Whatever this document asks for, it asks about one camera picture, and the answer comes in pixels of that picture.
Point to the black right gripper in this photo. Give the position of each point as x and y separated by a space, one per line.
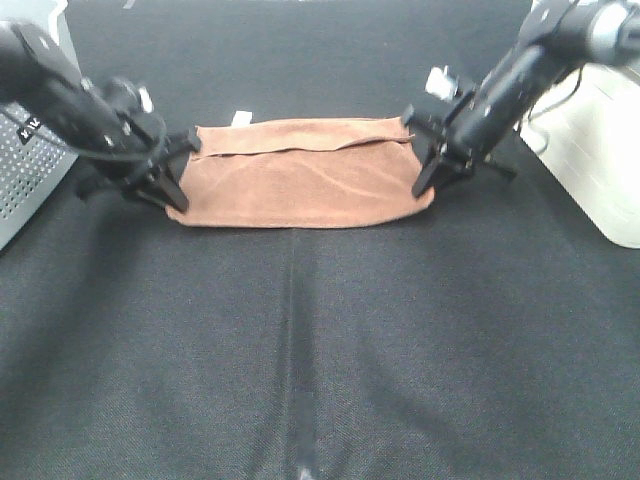
465 137

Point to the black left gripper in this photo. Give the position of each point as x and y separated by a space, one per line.
136 160

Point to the brown towel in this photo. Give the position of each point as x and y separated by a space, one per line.
318 173

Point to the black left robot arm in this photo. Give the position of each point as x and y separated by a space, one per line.
37 75

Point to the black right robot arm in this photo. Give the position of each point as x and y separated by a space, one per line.
555 39

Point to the grey perforated laundry basket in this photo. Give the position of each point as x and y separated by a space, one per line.
31 167

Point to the white plastic storage bin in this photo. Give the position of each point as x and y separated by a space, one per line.
585 131

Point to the black table cloth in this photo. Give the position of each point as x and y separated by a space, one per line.
493 336

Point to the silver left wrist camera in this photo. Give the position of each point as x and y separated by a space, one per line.
127 98

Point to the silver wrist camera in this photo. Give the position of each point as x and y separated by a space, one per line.
127 98
441 84

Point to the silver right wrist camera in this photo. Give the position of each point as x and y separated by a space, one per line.
441 84

